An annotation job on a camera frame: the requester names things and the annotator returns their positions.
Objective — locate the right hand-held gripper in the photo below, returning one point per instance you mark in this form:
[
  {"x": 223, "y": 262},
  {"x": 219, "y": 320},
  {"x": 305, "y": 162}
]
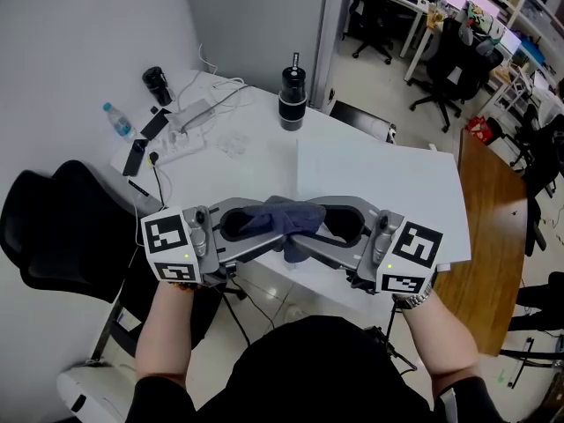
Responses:
[{"x": 414, "y": 254}]

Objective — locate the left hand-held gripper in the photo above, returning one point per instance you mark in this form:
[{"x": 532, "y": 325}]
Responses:
[{"x": 169, "y": 236}]

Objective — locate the dark blue cloth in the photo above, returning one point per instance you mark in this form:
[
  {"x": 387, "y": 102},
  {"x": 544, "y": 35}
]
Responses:
[{"x": 291, "y": 218}]

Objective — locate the large white board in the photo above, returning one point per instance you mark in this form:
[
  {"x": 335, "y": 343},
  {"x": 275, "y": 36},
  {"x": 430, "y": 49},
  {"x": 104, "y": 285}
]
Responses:
[{"x": 379, "y": 183}]

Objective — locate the person's left forearm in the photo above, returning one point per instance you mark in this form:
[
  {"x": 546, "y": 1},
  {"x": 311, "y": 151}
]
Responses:
[{"x": 163, "y": 337}]

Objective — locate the person's right forearm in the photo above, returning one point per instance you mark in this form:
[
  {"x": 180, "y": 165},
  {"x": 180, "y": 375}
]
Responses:
[{"x": 440, "y": 346}]

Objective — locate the clear plastic bag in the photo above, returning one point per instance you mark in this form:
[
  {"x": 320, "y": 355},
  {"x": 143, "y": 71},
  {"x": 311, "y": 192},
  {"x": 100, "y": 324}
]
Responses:
[{"x": 231, "y": 144}]

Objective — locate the person's white shoe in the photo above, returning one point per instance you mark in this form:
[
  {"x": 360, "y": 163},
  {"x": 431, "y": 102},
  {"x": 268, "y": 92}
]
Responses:
[{"x": 294, "y": 313}]

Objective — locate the white power strip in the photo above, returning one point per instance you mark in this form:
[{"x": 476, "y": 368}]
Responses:
[{"x": 180, "y": 148}]

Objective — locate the silver wristwatch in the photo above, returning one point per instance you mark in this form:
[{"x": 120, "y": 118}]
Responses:
[{"x": 414, "y": 301}]

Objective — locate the grey flat power bank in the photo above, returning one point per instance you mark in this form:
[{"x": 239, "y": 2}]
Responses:
[{"x": 145, "y": 196}]

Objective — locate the black box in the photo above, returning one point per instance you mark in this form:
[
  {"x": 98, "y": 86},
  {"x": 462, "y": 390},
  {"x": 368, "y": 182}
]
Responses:
[{"x": 357, "y": 119}]

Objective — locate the white rectangular adapter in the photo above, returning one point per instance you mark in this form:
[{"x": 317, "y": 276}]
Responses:
[{"x": 194, "y": 113}]

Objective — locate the black tumbler with white band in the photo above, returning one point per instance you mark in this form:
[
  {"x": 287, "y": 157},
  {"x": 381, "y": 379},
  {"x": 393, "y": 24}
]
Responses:
[{"x": 292, "y": 104}]

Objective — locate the black smartphone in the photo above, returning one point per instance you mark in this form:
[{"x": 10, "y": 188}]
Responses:
[
  {"x": 155, "y": 125},
  {"x": 134, "y": 157}
]

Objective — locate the wooden table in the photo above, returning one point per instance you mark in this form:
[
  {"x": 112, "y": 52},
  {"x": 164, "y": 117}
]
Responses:
[{"x": 489, "y": 236}]

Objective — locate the person's torso in black clothing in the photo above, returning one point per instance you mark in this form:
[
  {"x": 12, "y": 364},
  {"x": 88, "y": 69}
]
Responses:
[{"x": 317, "y": 377}]

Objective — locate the clear water bottle blue cap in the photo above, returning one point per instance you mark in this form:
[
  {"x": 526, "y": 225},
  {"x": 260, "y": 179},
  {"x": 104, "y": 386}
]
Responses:
[{"x": 120, "y": 123}]

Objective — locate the small black bottle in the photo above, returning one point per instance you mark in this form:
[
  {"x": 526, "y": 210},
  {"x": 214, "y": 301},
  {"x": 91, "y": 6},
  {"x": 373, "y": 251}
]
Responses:
[{"x": 156, "y": 86}]

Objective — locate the red bag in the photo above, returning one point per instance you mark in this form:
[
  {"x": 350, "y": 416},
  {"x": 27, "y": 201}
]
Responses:
[{"x": 478, "y": 130}]

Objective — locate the black trash bin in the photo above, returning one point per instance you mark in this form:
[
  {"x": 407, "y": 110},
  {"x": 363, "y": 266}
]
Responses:
[{"x": 495, "y": 129}]

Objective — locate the black mesh office chair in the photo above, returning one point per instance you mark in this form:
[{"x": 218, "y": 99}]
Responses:
[{"x": 57, "y": 236}]

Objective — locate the black office chair with jacket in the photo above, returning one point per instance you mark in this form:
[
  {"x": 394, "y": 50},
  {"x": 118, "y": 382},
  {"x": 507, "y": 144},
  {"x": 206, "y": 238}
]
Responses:
[{"x": 454, "y": 69}]

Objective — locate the black floor stand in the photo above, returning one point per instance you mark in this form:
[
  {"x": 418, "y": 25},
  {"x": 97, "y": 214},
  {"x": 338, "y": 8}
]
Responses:
[{"x": 529, "y": 355}]

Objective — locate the white round appliance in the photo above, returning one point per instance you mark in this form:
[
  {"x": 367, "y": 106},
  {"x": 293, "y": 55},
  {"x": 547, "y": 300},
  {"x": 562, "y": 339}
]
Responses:
[{"x": 92, "y": 395}]

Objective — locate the white office desk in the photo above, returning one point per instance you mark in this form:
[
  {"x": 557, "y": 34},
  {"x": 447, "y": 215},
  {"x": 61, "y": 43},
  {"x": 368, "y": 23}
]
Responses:
[{"x": 410, "y": 7}]

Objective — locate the white shelving rack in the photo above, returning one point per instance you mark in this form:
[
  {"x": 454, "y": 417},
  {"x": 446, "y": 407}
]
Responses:
[{"x": 529, "y": 7}]

